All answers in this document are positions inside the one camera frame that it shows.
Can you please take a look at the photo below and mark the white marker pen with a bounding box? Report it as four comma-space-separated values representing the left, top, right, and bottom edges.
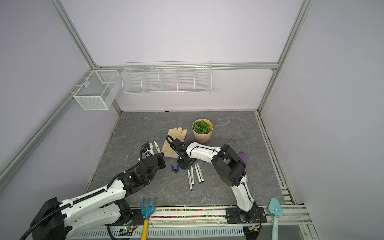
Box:
194, 165, 202, 184
187, 170, 193, 191
190, 166, 195, 186
196, 164, 205, 183
154, 141, 161, 153

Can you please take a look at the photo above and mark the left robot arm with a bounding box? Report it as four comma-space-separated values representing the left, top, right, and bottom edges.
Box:
21, 143, 166, 240

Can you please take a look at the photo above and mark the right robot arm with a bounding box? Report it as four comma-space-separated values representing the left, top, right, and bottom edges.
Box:
166, 135, 267, 224

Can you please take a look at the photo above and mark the tan pot green plant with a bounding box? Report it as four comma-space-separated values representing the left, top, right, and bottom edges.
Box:
193, 119, 214, 144

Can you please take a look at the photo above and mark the purple object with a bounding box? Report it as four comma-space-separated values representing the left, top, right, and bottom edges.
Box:
238, 152, 250, 164

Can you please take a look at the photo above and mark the white mesh box basket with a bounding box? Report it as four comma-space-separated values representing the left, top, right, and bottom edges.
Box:
74, 70, 122, 111

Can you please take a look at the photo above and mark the light blue garden trowel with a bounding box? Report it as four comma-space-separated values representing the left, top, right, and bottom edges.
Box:
268, 198, 284, 240

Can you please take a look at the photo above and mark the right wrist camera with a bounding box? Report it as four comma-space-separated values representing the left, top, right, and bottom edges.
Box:
170, 139, 187, 152

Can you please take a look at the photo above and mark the blue garden fork yellow handle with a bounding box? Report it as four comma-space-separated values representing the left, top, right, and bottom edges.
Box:
141, 197, 157, 240

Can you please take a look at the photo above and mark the white wire wall basket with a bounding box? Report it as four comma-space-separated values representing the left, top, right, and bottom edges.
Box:
122, 61, 213, 94

